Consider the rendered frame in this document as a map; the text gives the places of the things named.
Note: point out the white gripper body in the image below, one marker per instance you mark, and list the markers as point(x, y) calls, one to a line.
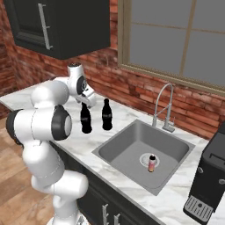
point(89, 97)

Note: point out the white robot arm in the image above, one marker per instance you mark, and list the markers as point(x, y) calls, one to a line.
point(44, 123)

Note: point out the large black bottle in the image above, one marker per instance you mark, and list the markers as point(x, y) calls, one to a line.
point(86, 120)
point(107, 115)

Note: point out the grey steel sink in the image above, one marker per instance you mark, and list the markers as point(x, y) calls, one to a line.
point(129, 152)

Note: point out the small pink bottle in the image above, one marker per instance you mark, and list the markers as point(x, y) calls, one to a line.
point(152, 164)

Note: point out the silver spring tap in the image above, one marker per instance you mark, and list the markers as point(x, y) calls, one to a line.
point(168, 118)

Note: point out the black base cupboard door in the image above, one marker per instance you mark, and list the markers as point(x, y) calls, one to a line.
point(92, 202)
point(132, 218)

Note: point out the black coffee machine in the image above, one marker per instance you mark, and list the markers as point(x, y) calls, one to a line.
point(211, 172)

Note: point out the black wall cupboard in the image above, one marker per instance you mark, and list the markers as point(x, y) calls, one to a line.
point(85, 26)

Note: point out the black wall cupboard door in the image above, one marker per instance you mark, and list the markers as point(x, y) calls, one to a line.
point(27, 20)

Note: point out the window with tan frame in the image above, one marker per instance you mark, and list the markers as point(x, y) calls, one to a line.
point(175, 35)

